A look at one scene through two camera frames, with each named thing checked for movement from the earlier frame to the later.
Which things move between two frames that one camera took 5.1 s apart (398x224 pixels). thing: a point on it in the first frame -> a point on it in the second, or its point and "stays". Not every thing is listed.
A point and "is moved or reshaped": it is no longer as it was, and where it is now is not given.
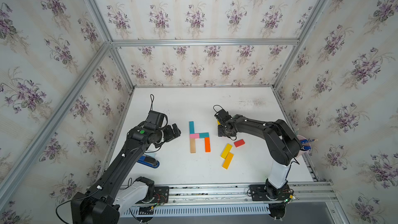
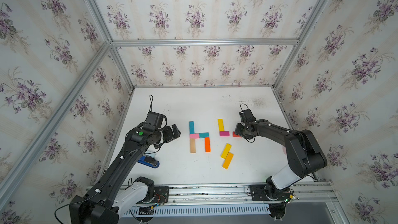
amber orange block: x=227 y=161 stays
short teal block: x=203 y=135 stays
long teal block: x=192 y=129 stays
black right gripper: x=219 y=133 -> x=237 y=130
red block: x=239 y=142 is moved or reshaped
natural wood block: x=193 y=145 stays
